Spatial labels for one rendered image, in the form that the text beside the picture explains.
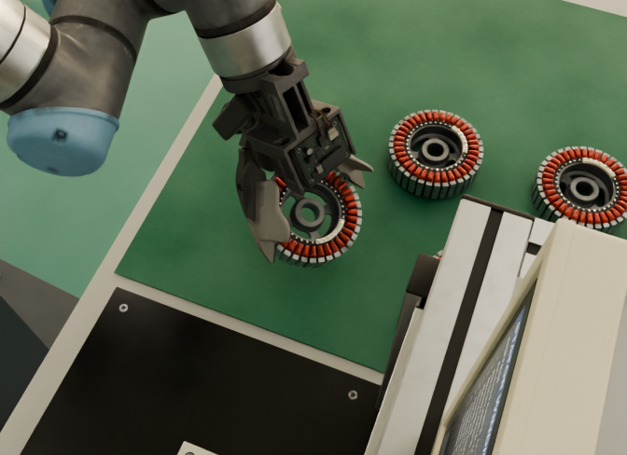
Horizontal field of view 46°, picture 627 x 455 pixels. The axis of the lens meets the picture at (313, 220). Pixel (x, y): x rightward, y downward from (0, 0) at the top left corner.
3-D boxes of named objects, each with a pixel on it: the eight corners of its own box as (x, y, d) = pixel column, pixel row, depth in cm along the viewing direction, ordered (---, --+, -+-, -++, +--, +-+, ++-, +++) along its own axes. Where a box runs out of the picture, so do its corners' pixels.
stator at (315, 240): (232, 209, 79) (237, 199, 75) (308, 151, 83) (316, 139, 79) (299, 289, 78) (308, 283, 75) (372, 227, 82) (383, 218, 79)
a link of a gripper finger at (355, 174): (390, 200, 77) (334, 168, 71) (354, 186, 81) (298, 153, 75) (403, 173, 77) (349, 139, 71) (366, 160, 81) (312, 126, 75)
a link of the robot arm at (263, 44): (180, 33, 64) (250, -12, 67) (202, 77, 67) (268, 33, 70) (225, 43, 59) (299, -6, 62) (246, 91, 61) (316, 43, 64)
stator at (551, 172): (600, 258, 83) (611, 243, 80) (513, 209, 87) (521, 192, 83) (641, 192, 88) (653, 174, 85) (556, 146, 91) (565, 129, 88)
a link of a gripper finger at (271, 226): (273, 282, 70) (283, 190, 68) (241, 261, 75) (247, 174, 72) (299, 277, 72) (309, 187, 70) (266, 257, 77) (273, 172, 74)
